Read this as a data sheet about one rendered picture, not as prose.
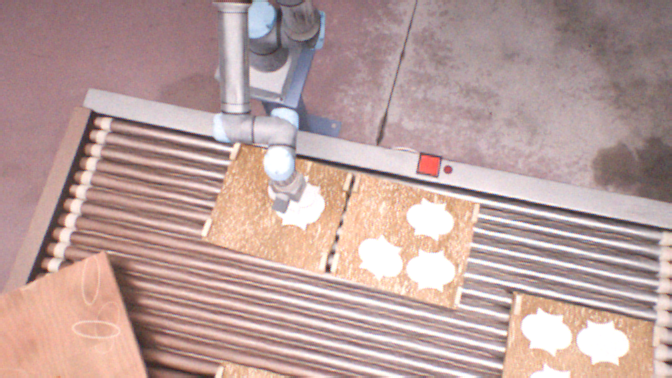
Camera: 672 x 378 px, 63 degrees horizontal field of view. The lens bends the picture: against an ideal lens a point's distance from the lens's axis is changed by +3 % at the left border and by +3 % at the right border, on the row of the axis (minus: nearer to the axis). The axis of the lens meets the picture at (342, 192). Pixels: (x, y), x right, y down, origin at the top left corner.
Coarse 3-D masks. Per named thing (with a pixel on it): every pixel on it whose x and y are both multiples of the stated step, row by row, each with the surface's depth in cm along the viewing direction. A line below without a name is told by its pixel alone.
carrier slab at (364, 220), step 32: (384, 192) 175; (416, 192) 175; (352, 224) 172; (384, 224) 172; (352, 256) 170; (416, 256) 169; (448, 256) 169; (384, 288) 167; (416, 288) 167; (448, 288) 166
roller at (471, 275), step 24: (72, 192) 180; (96, 192) 179; (168, 216) 178; (192, 216) 176; (336, 240) 174; (504, 288) 169; (528, 288) 167; (552, 288) 168; (624, 312) 165; (648, 312) 165
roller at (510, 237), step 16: (96, 144) 184; (112, 160) 184; (128, 160) 183; (144, 160) 182; (160, 160) 182; (192, 176) 182; (208, 176) 180; (224, 176) 180; (480, 224) 174; (512, 240) 172; (528, 240) 171; (544, 240) 171; (576, 256) 171; (592, 256) 170; (608, 256) 169; (624, 256) 169; (656, 272) 169
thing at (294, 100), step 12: (300, 60) 195; (300, 72) 194; (300, 84) 193; (252, 96) 192; (288, 96) 192; (300, 96) 217; (264, 108) 221; (300, 108) 223; (300, 120) 231; (312, 120) 282; (324, 120) 281; (336, 120) 281; (312, 132) 280; (324, 132) 280; (336, 132) 279
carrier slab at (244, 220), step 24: (240, 144) 181; (240, 168) 178; (264, 168) 178; (312, 168) 178; (336, 168) 178; (240, 192) 176; (264, 192) 176; (336, 192) 175; (216, 216) 174; (240, 216) 174; (264, 216) 174; (336, 216) 173; (216, 240) 172; (240, 240) 172; (264, 240) 172; (288, 240) 172; (312, 240) 171; (288, 264) 170; (312, 264) 170
